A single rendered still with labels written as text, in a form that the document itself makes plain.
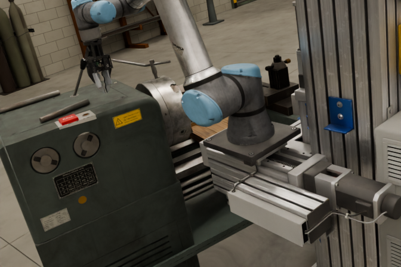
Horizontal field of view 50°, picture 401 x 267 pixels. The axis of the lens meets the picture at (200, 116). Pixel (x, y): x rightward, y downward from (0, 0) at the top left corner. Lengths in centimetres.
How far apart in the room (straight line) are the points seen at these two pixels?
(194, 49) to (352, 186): 54
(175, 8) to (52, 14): 792
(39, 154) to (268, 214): 83
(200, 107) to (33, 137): 64
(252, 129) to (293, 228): 33
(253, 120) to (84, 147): 64
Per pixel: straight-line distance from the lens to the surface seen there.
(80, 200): 169
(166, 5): 120
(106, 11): 153
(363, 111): 125
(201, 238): 202
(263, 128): 132
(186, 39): 119
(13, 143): 157
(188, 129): 190
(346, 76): 124
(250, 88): 127
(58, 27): 911
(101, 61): 165
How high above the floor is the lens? 173
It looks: 21 degrees down
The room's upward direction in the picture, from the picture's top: 11 degrees counter-clockwise
